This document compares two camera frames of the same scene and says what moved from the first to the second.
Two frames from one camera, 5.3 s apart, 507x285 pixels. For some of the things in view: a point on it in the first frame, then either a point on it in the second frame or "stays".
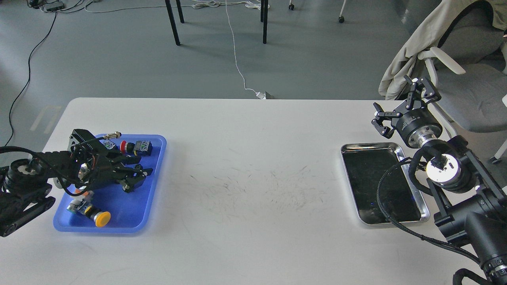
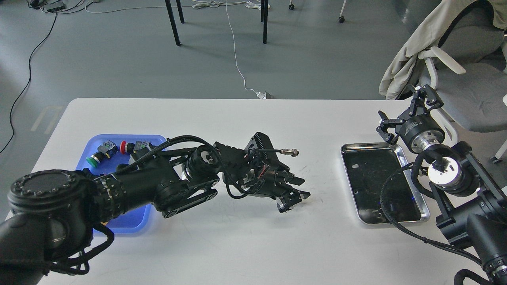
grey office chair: x=469 y=67 stays
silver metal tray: x=365 y=164 stays
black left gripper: x=98 y=164 → x=260 y=172
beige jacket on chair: x=427 y=35 stays
